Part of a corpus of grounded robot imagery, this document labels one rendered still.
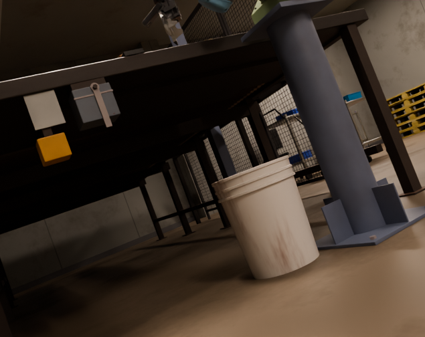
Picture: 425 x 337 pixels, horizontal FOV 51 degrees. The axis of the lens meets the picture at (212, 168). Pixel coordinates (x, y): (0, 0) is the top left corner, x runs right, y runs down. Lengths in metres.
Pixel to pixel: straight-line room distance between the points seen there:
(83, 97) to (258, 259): 0.81
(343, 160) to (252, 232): 0.42
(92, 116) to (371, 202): 1.02
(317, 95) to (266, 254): 0.60
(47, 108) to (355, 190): 1.10
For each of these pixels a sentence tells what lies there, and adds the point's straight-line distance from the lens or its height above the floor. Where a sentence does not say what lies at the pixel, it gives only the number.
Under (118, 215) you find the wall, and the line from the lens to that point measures 6.90.
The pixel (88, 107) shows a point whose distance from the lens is 1.58.
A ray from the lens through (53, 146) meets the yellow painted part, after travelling 1.52.
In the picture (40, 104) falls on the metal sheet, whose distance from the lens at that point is 1.59.
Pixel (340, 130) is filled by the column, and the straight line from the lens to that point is 1.67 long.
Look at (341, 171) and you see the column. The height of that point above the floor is 0.25.
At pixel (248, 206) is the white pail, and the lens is 1.51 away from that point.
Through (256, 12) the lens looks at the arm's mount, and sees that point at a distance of 1.86.
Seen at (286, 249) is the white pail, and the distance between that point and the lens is 1.53.
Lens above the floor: 0.34
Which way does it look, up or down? 3 degrees up
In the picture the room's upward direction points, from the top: 21 degrees counter-clockwise
